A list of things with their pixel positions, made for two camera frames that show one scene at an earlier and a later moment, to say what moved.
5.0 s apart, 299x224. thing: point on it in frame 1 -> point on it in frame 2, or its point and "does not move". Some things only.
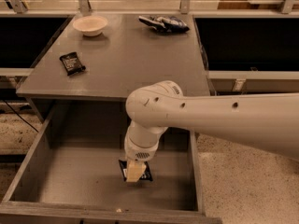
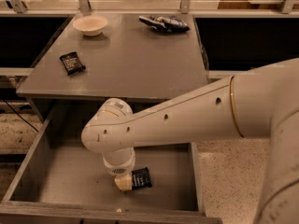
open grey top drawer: (70, 173) does not move
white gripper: (140, 152) -> (119, 170)
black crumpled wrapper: (166, 23) does not move
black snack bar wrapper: (72, 63) does not move
